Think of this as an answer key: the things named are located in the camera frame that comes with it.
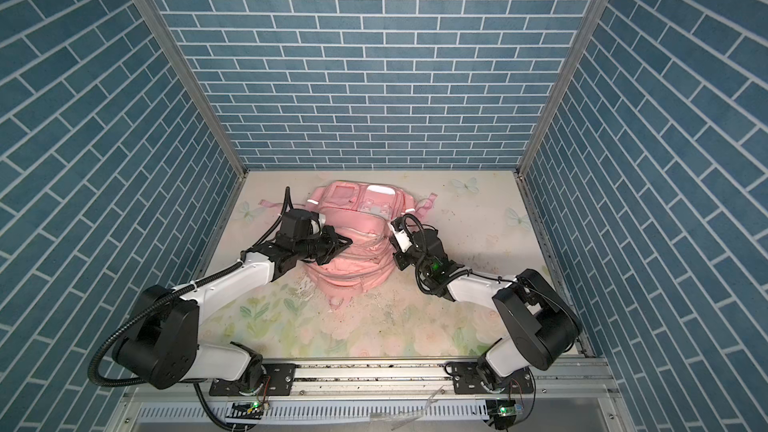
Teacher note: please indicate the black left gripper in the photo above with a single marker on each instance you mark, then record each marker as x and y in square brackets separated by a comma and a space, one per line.
[332, 243]

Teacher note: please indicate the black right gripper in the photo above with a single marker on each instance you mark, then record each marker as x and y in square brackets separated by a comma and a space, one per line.
[401, 260]

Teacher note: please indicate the pink student backpack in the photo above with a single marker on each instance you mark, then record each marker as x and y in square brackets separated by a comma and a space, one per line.
[360, 211]

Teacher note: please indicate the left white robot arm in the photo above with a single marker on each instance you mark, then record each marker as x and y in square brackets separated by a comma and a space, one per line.
[161, 343]

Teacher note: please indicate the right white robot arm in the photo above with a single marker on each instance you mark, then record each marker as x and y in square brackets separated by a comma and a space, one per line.
[540, 325]

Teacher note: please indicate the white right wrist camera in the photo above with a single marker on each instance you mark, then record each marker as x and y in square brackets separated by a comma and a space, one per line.
[400, 236]

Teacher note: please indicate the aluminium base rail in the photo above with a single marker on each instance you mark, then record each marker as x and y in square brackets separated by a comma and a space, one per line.
[576, 394]

